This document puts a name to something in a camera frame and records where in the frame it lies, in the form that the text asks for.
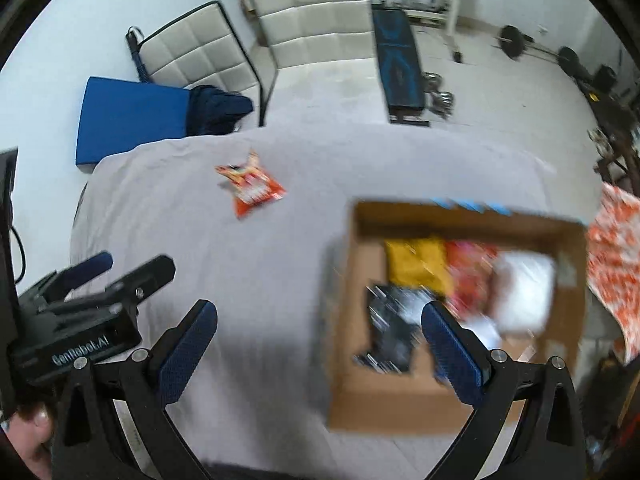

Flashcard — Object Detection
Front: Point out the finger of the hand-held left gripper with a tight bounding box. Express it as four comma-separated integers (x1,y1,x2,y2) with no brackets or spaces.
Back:
20,251,115,311
92,254,177,313

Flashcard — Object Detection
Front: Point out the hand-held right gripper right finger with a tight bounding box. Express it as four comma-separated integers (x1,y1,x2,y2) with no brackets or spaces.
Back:
421,301,588,480

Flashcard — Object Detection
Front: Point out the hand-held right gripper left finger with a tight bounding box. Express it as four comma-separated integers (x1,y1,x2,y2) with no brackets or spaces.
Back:
50,299,219,480

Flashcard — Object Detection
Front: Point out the black snack packet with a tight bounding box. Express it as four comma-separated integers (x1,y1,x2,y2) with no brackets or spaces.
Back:
352,284,442,375

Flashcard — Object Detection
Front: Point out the red snack packet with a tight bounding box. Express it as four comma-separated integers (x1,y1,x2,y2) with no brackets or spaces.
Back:
442,240,502,320

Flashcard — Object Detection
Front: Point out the cardboard box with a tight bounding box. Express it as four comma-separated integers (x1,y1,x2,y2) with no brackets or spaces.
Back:
324,197,589,434

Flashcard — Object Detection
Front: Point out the white soft bag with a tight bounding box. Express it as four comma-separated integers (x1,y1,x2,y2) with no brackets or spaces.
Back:
487,251,559,337

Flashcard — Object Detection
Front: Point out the yellow snack packet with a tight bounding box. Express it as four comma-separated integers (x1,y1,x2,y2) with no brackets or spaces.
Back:
383,237,452,297

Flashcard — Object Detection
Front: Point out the orange snack packet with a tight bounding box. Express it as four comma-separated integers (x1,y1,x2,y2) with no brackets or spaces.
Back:
215,149,287,220

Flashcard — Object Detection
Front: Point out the person's left hand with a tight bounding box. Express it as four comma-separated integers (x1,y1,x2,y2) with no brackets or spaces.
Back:
0,400,57,479

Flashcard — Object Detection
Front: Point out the grey bed sheet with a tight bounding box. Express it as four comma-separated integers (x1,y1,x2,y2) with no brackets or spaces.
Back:
70,125,562,480

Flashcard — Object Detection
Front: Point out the blue foam mat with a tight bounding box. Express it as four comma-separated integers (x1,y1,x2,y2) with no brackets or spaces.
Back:
74,76,195,176

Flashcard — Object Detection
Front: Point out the dark blue cloth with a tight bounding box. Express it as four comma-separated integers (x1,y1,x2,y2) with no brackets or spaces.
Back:
184,84,255,137

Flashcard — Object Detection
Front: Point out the orange white patterned cloth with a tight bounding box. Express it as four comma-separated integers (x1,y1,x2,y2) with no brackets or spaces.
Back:
584,181,640,367

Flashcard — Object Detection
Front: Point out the black and blue pole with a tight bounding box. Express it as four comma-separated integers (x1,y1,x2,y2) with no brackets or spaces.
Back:
125,25,152,84

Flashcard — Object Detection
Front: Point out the white padded chair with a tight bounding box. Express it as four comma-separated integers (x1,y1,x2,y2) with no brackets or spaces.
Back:
246,0,382,113
132,0,264,129

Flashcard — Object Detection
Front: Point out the dark wooden chair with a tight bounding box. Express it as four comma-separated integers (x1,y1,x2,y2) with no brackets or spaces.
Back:
592,122,640,187

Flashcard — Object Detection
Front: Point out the blue black weight bench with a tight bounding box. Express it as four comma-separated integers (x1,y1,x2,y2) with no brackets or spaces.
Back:
371,4,432,127

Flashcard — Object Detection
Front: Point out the black bag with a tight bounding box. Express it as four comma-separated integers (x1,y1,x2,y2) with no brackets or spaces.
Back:
592,64,619,94

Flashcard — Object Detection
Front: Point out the short barbell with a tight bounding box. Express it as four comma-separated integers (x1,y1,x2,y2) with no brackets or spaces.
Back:
498,24,582,75

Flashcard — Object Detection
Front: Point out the white barbell rack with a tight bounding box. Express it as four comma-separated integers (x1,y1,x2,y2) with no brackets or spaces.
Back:
400,0,475,63

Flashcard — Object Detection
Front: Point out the black cable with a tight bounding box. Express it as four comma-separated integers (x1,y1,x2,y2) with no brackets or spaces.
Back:
10,224,27,287

